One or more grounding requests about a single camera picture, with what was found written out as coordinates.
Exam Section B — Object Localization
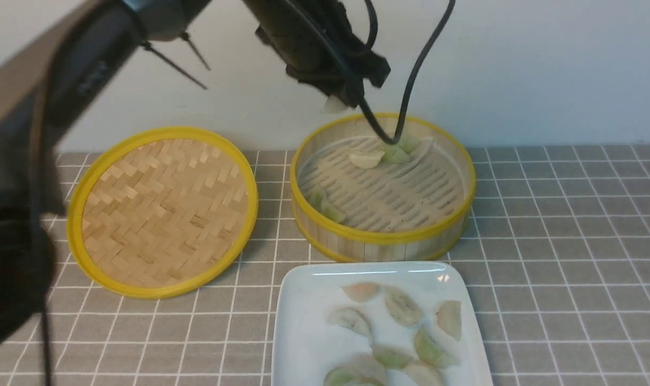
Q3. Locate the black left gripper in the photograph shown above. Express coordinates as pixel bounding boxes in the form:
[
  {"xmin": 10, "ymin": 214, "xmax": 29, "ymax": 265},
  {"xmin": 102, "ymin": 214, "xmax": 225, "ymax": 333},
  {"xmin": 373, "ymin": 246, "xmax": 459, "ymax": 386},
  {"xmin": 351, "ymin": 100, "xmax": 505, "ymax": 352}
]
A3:
[{"xmin": 244, "ymin": 1, "xmax": 391, "ymax": 108}]

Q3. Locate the white dumpling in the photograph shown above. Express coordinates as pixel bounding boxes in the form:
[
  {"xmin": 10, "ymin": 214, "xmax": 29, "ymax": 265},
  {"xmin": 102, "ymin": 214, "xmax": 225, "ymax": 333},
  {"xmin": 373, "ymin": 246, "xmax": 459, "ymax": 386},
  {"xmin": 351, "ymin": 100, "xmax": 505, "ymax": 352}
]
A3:
[{"xmin": 349, "ymin": 151, "xmax": 385, "ymax": 169}]

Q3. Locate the pale dumpling plate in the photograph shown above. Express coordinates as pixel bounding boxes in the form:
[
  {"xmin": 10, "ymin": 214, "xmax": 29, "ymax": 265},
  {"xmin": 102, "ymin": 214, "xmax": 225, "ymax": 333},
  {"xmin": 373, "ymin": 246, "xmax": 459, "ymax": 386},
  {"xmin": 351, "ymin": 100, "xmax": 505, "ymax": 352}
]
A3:
[
  {"xmin": 435, "ymin": 300, "xmax": 462, "ymax": 342},
  {"xmin": 383, "ymin": 286, "xmax": 424, "ymax": 327},
  {"xmin": 327, "ymin": 308, "xmax": 373, "ymax": 343},
  {"xmin": 403, "ymin": 362, "xmax": 445, "ymax": 386},
  {"xmin": 347, "ymin": 353, "xmax": 388, "ymax": 385}
]

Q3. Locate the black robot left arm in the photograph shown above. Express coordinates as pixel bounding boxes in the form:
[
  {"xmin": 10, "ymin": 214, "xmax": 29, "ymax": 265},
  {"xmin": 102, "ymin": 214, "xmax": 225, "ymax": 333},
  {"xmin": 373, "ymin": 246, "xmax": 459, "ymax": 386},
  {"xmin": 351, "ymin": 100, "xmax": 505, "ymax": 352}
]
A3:
[{"xmin": 0, "ymin": 1, "xmax": 390, "ymax": 385}]

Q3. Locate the pink dumpling plate top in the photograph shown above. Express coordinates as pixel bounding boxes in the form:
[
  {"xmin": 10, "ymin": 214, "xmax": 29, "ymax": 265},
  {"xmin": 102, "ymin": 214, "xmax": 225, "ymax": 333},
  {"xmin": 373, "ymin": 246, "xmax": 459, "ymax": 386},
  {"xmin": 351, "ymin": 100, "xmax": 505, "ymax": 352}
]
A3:
[{"xmin": 341, "ymin": 281, "xmax": 380, "ymax": 303}]

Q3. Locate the white square plate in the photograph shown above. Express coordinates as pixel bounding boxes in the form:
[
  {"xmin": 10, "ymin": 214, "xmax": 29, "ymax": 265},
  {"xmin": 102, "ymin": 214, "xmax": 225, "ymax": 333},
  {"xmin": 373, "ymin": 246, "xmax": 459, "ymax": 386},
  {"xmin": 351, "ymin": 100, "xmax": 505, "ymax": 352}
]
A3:
[{"xmin": 271, "ymin": 262, "xmax": 493, "ymax": 385}]

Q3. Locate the green dumpling plate middle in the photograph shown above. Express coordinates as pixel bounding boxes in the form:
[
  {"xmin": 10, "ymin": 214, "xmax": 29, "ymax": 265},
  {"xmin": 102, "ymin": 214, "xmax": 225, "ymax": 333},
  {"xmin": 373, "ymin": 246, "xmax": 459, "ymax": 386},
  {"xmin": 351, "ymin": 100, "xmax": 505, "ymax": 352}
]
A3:
[{"xmin": 371, "ymin": 344, "xmax": 414, "ymax": 370}]

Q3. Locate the green dumpling plate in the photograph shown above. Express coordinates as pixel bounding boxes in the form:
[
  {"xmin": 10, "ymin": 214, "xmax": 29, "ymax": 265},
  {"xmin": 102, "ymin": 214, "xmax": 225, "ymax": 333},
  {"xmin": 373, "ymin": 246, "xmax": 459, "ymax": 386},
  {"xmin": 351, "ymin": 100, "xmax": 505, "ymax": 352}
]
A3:
[
  {"xmin": 371, "ymin": 344, "xmax": 414, "ymax": 370},
  {"xmin": 323, "ymin": 367, "xmax": 385, "ymax": 386},
  {"xmin": 413, "ymin": 328, "xmax": 460, "ymax": 369}
]

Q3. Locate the green dumpling plate right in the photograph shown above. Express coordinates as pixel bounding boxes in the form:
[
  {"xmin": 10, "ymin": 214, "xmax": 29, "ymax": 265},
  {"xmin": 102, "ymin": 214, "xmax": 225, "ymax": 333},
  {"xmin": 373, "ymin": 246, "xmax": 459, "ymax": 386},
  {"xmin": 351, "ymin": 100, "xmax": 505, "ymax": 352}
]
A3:
[{"xmin": 413, "ymin": 328, "xmax": 460, "ymax": 369}]

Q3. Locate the green dumpling plate bottom left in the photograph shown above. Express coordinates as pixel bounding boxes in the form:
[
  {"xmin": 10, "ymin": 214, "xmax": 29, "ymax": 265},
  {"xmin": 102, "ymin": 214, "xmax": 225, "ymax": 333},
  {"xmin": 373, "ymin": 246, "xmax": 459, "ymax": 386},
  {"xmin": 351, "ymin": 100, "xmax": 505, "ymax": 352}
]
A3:
[{"xmin": 323, "ymin": 367, "xmax": 385, "ymax": 386}]

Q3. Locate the green dumpling steamer middle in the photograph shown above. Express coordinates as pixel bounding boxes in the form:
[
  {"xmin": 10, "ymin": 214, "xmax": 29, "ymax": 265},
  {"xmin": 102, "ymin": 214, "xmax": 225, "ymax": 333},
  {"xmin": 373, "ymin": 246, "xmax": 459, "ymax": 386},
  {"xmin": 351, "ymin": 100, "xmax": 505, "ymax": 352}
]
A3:
[{"xmin": 381, "ymin": 145, "xmax": 411, "ymax": 165}]

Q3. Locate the green dumpling steamer back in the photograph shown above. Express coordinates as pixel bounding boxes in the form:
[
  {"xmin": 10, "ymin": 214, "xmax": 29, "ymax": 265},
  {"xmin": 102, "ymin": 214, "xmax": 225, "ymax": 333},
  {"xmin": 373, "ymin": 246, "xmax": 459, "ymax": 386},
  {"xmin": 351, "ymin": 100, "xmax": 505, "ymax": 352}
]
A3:
[{"xmin": 397, "ymin": 135, "xmax": 422, "ymax": 155}]

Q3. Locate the green dumpling steamer left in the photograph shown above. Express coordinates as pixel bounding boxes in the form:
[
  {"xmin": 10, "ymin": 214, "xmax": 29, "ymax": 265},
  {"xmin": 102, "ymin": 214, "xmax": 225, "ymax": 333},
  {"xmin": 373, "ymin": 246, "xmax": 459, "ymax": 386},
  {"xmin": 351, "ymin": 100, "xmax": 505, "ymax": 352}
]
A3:
[{"xmin": 306, "ymin": 187, "xmax": 327, "ymax": 212}]

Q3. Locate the bamboo steamer basket yellow rim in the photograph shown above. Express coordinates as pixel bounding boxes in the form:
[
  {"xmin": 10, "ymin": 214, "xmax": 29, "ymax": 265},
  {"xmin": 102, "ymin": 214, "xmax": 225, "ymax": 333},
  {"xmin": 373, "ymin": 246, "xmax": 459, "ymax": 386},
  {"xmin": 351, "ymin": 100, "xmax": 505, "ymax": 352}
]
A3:
[{"xmin": 289, "ymin": 115, "xmax": 477, "ymax": 262}]

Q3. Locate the green dumpling steamer front-left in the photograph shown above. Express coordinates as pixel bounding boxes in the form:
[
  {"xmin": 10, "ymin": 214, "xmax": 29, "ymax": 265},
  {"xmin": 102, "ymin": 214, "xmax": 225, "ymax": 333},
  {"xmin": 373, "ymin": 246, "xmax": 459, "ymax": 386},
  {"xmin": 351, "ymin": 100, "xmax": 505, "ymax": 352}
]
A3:
[{"xmin": 320, "ymin": 199, "xmax": 346, "ymax": 223}]

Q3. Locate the bamboo steamer lid yellow rim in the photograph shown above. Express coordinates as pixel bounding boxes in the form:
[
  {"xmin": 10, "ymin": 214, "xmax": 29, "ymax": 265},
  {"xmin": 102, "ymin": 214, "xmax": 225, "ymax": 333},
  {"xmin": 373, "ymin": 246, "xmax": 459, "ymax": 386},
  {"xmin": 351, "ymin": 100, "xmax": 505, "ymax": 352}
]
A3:
[{"xmin": 66, "ymin": 127, "xmax": 259, "ymax": 300}]

